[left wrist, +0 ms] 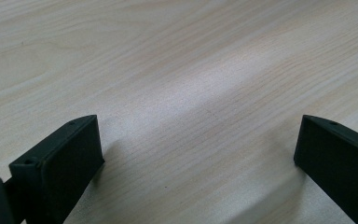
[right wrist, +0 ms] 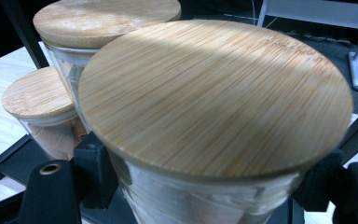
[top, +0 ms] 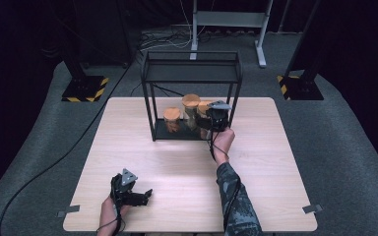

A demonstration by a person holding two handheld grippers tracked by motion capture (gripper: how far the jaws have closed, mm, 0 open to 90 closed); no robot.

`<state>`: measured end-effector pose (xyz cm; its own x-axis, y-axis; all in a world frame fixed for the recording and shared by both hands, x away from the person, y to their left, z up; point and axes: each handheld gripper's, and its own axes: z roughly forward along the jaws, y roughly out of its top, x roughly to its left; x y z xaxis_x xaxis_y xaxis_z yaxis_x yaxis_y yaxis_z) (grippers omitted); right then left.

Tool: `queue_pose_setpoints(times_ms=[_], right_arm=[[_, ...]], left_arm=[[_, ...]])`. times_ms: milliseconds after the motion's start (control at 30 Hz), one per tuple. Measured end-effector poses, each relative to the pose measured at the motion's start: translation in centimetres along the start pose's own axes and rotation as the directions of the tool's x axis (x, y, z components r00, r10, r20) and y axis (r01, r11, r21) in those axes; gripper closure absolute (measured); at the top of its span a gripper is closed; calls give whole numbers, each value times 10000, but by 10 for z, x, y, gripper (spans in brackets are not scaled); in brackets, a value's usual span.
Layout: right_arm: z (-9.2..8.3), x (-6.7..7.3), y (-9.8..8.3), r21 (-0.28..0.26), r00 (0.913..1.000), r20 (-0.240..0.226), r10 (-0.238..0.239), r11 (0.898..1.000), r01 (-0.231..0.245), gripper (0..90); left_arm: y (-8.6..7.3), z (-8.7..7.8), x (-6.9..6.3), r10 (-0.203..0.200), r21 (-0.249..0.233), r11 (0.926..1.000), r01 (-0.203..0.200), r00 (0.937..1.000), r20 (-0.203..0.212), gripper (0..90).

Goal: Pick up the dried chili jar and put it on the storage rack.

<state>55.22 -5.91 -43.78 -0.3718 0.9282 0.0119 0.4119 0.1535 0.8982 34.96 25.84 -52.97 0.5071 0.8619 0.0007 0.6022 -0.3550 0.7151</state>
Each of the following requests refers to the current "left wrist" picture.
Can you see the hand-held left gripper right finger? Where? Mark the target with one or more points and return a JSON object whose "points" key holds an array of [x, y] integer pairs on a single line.
{"points": [[341, 168]]}

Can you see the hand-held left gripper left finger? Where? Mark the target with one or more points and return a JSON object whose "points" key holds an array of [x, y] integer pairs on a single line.
{"points": [[59, 169]]}

